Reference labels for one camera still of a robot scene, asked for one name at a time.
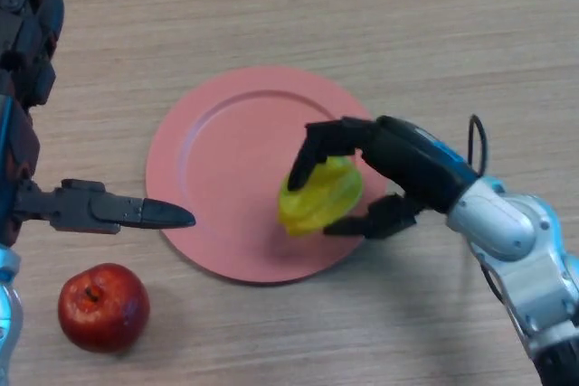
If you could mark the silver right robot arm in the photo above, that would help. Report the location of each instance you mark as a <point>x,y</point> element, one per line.
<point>529,259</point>

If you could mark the pink round plate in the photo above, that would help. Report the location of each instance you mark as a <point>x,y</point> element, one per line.
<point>226,169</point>

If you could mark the yellow starfruit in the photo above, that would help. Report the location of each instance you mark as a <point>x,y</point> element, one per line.
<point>325,200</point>

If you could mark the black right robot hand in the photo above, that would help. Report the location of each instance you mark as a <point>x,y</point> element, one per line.
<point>416,164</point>

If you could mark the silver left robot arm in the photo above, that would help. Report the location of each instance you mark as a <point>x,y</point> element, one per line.
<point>9,313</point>

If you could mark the red apple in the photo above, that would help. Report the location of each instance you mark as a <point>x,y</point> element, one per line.
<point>104,309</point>

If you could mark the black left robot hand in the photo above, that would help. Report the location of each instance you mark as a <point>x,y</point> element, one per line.
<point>18,42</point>

